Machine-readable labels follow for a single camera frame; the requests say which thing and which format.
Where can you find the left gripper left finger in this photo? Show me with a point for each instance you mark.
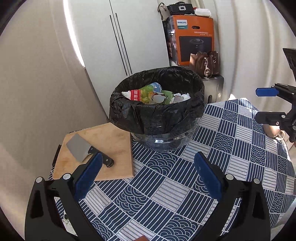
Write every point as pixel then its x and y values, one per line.
pixel 43 221

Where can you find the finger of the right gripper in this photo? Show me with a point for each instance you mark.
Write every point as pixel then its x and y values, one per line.
pixel 270 117
pixel 266 92

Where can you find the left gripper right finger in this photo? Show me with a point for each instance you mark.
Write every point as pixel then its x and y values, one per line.
pixel 252 220

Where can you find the white paper towel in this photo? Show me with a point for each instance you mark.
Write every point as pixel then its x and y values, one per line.
pixel 179 98

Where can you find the pink cartoon snack bag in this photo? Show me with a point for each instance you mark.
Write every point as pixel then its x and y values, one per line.
pixel 160 96

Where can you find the red green snack bag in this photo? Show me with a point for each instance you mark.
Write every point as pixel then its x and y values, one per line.
pixel 143 95

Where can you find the clear plastic trash bin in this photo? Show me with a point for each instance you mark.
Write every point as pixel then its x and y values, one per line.
pixel 168 141

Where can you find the black trash bag liner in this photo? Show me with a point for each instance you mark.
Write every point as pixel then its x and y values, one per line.
pixel 156 119

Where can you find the person's right hand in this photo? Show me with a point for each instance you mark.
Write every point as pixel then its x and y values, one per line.
pixel 274 132

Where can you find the black suitcase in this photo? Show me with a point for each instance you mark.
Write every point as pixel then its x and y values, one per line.
pixel 213 88

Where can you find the brown leather handbag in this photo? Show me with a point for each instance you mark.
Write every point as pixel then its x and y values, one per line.
pixel 205 64

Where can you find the blue patterned tablecloth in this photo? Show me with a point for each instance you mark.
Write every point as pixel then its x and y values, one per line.
pixel 171 196

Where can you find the wooden cutting board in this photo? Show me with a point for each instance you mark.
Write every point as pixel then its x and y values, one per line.
pixel 111 140

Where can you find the orange Philips box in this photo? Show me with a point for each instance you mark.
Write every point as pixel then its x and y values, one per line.
pixel 188 34

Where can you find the white folded cloth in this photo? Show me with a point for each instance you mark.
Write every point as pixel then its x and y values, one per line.
pixel 203 12

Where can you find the black pouch with logo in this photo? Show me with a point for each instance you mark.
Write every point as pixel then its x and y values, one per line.
pixel 181 8

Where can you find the beige small handbag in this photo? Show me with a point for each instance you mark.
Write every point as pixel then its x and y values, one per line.
pixel 163 11

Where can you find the cleaver with black handle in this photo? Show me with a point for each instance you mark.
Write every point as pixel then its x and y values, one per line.
pixel 80 149

